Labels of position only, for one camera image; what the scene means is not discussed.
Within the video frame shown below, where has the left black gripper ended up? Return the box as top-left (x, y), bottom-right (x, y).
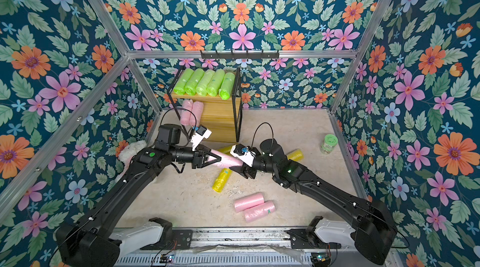
top-left (168, 144), bottom-right (220, 170)

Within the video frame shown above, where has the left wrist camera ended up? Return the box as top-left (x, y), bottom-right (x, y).
top-left (190, 125), bottom-right (212, 151)

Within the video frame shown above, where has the pink roll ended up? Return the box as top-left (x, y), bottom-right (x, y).
top-left (217, 153), bottom-right (244, 168)
top-left (234, 193), bottom-right (265, 213)
top-left (189, 101), bottom-right (204, 127)
top-left (243, 201), bottom-right (276, 223)
top-left (180, 99), bottom-right (194, 127)

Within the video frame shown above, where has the wooden three-tier shelf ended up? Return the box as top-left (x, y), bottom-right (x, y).
top-left (167, 67), bottom-right (243, 143)

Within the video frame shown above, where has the yellow roll diagonal middle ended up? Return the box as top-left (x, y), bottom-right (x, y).
top-left (212, 168), bottom-right (232, 193)

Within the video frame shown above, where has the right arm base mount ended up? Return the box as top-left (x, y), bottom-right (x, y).
top-left (286, 216), bottom-right (341, 250)

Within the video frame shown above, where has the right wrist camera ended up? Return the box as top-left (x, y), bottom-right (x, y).
top-left (231, 144), bottom-right (261, 168)

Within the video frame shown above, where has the yellow roll right diagonal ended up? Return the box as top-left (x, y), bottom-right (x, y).
top-left (287, 149), bottom-right (305, 162)

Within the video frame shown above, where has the yellow roll top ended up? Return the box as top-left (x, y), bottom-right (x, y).
top-left (218, 144), bottom-right (236, 155)

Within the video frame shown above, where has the black wall hook rail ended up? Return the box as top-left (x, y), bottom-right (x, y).
top-left (200, 50), bottom-right (280, 60)

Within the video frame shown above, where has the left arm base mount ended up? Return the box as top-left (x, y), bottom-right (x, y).
top-left (141, 218), bottom-right (193, 250)

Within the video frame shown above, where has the yellow roll diagonal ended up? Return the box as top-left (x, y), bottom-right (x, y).
top-left (287, 149), bottom-right (305, 162)
top-left (212, 168), bottom-right (232, 193)

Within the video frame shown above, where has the green lidded jar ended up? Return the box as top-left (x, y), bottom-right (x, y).
top-left (320, 134), bottom-right (338, 154)

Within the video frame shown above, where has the pink roll bottom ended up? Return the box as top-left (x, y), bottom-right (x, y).
top-left (243, 201), bottom-right (276, 223)

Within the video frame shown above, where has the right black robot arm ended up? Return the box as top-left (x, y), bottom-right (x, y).
top-left (230, 138), bottom-right (398, 265)

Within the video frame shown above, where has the white plush toy pink shirt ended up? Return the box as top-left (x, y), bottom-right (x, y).
top-left (116, 140), bottom-right (147, 182)

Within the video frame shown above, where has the green roll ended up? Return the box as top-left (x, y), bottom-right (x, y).
top-left (196, 70), bottom-right (215, 97)
top-left (206, 69), bottom-right (225, 97)
top-left (184, 68), bottom-right (205, 96)

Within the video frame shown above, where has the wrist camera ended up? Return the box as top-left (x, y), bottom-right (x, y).
top-left (231, 144), bottom-right (261, 168)
top-left (190, 125), bottom-right (212, 151)

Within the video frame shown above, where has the green roll diagonal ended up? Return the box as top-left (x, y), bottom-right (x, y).
top-left (219, 72), bottom-right (236, 100)
top-left (173, 68), bottom-right (194, 95)

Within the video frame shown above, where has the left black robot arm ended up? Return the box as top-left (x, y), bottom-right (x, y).
top-left (56, 124), bottom-right (221, 267)

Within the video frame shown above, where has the aluminium front rail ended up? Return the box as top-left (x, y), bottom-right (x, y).
top-left (112, 227), bottom-right (398, 255)

